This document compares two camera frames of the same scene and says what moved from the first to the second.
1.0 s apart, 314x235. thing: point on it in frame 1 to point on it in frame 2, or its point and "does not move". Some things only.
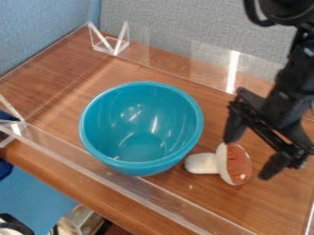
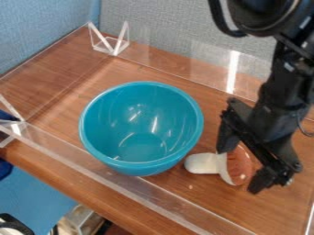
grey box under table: x=81 y=221 does not move
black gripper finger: x=279 y=161 to x=262 y=179
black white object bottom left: x=12 y=227 does not move
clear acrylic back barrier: x=227 y=65 does not move
